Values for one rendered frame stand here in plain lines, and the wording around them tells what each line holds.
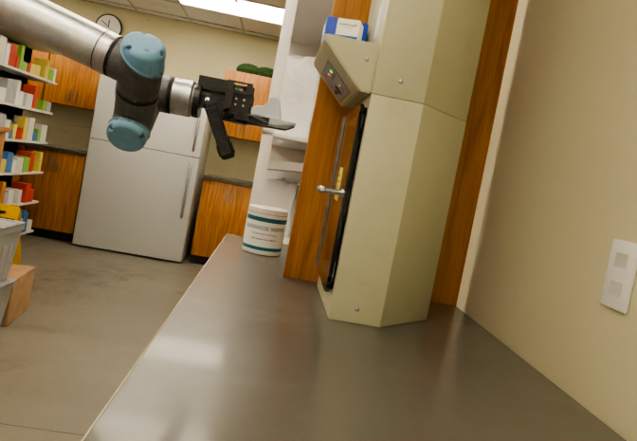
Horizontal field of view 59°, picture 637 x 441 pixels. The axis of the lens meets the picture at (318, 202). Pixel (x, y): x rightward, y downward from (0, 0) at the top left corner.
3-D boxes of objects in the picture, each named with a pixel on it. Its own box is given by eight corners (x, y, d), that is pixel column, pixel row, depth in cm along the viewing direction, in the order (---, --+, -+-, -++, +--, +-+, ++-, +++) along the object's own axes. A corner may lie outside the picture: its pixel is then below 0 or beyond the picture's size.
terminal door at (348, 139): (319, 267, 147) (348, 116, 145) (328, 294, 117) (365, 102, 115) (316, 266, 147) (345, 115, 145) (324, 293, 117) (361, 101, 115)
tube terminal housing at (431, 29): (408, 301, 151) (465, 13, 147) (444, 339, 119) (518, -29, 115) (317, 285, 149) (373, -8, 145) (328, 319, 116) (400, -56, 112)
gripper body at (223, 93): (256, 84, 113) (196, 72, 112) (248, 126, 114) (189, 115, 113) (257, 89, 121) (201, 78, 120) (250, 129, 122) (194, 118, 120)
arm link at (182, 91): (167, 112, 112) (174, 116, 121) (190, 117, 113) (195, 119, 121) (173, 74, 112) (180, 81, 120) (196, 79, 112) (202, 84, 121)
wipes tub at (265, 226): (280, 252, 193) (288, 209, 193) (281, 258, 180) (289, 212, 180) (242, 246, 192) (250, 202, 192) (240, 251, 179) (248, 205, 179)
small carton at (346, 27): (358, 54, 126) (363, 27, 126) (355, 48, 121) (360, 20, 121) (336, 50, 127) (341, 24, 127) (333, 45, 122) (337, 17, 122)
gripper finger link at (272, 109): (296, 100, 112) (252, 92, 114) (291, 129, 112) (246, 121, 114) (300, 101, 115) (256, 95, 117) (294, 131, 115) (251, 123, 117)
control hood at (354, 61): (350, 108, 146) (357, 70, 146) (372, 93, 114) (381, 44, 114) (306, 100, 145) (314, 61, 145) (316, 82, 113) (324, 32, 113)
